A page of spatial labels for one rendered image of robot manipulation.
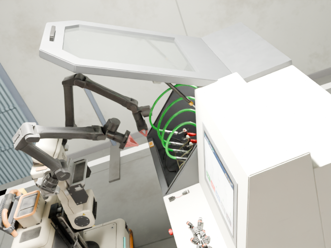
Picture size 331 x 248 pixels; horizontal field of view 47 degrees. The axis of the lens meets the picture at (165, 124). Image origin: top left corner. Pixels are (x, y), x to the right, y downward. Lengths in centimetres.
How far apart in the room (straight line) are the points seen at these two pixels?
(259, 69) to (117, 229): 181
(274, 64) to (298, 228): 83
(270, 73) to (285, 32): 238
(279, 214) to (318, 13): 320
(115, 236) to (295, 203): 194
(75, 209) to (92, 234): 65
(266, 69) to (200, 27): 217
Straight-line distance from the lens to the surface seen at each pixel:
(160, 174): 239
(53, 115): 449
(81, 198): 257
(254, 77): 195
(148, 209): 362
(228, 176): 153
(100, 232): 326
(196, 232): 190
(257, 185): 134
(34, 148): 212
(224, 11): 407
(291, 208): 149
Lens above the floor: 244
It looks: 32 degrees down
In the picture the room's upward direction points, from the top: 22 degrees counter-clockwise
